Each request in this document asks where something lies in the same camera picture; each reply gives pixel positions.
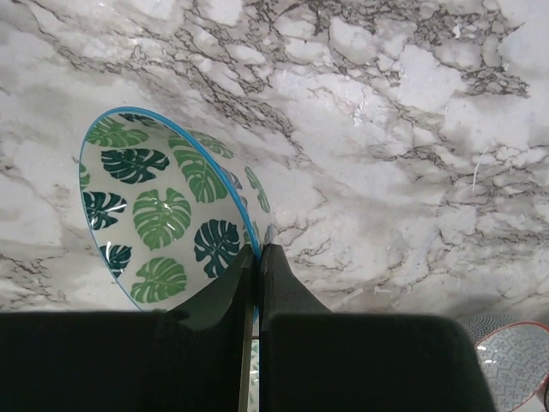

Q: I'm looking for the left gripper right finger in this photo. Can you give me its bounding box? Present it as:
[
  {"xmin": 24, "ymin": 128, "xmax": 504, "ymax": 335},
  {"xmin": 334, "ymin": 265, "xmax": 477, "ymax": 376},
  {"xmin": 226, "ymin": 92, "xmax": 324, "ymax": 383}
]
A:
[{"xmin": 259, "ymin": 244, "xmax": 495, "ymax": 412}]

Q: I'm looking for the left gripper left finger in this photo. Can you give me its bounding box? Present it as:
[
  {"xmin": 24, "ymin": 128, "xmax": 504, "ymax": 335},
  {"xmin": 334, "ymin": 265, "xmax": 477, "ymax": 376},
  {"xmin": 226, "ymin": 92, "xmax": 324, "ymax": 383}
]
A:
[{"xmin": 1, "ymin": 246, "xmax": 255, "ymax": 411}]

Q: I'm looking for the green leaf pattern bowl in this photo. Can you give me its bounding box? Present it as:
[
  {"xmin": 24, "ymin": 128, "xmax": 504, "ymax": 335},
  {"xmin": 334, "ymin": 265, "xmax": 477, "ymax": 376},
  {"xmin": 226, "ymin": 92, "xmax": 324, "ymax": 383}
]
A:
[{"xmin": 79, "ymin": 106, "xmax": 275, "ymax": 311}]

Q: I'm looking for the blue hexagon red-rim bowl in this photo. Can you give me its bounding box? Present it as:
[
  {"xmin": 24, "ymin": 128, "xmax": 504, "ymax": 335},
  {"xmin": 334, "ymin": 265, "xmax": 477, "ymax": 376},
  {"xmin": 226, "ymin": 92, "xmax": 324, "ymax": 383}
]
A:
[{"xmin": 462, "ymin": 313, "xmax": 548, "ymax": 411}]

